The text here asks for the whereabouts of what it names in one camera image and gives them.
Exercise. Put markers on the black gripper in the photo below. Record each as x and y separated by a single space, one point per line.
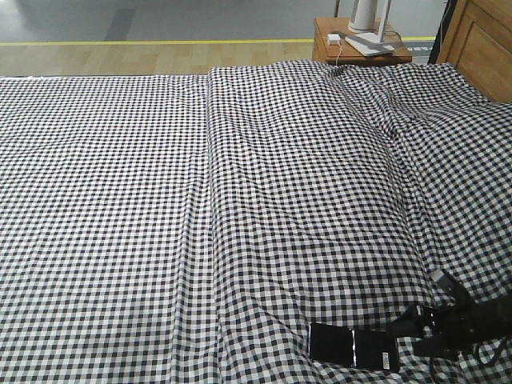
453 331

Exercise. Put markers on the black foldable smartphone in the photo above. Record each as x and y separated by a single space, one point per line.
353 348

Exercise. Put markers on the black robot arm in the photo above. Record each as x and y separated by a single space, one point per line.
492 320

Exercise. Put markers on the black white checkered bedsheet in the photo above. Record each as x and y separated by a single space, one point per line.
190 228

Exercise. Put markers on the wooden nightstand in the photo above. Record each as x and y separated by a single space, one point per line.
346 54

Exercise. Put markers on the wooden headboard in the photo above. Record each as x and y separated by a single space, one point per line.
478 44

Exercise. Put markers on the white charger adapter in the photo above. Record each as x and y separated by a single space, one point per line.
333 39

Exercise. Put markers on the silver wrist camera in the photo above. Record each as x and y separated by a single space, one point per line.
451 287

